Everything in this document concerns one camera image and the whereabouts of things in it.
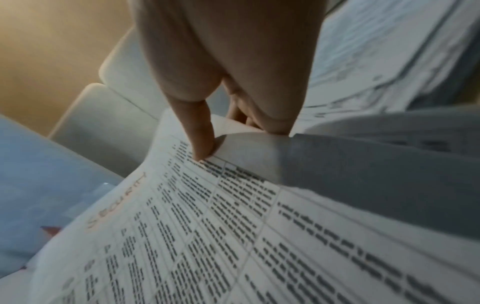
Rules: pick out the person's right hand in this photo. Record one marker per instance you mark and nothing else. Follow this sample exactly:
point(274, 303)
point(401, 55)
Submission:
point(243, 44)

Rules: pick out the admin paper pile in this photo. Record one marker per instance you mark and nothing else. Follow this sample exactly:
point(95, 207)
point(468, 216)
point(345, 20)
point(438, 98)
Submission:
point(375, 53)

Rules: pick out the unsorted paper pile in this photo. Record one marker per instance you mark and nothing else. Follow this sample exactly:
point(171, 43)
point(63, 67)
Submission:
point(412, 130)

